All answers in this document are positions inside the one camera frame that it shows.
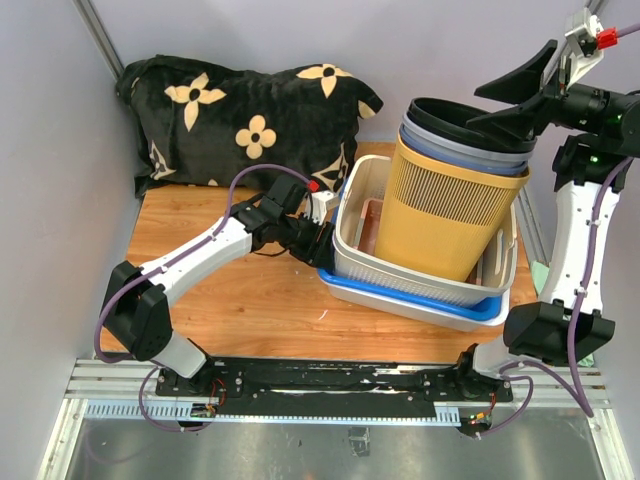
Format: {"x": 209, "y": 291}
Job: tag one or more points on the black mounting rail plate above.
{"x": 324, "y": 388}

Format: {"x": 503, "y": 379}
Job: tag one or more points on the black large bucket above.
{"x": 447, "y": 119}

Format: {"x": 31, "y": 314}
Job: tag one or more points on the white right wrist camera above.
{"x": 587, "y": 37}

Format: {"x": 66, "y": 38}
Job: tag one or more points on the pink small tray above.
{"x": 368, "y": 225}

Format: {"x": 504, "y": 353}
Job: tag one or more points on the aluminium frame rail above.
{"x": 97, "y": 29}

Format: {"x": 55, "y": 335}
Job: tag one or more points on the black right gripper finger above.
{"x": 522, "y": 122}
{"x": 524, "y": 81}

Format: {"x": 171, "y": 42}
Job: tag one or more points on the blue rimmed white tub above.
{"x": 490, "y": 312}

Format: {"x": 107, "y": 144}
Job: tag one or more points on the yellow slatted basket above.
{"x": 438, "y": 218}

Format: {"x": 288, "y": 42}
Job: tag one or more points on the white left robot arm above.
{"x": 138, "y": 300}

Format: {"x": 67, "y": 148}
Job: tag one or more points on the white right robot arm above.
{"x": 566, "y": 323}

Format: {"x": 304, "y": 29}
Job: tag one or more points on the grey bucket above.
{"x": 454, "y": 153}

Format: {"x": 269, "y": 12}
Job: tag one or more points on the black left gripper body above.
{"x": 302, "y": 237}

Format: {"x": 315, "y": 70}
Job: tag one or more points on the beige perforated basket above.
{"x": 368, "y": 180}

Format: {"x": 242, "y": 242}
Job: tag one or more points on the green cloth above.
{"x": 539, "y": 274}

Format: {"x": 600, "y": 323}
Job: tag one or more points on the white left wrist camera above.
{"x": 319, "y": 203}

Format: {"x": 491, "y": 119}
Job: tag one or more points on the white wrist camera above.
{"x": 587, "y": 37}
{"x": 319, "y": 203}

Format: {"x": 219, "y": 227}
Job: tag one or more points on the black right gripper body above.
{"x": 581, "y": 108}

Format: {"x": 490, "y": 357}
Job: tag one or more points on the black floral pillow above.
{"x": 203, "y": 124}

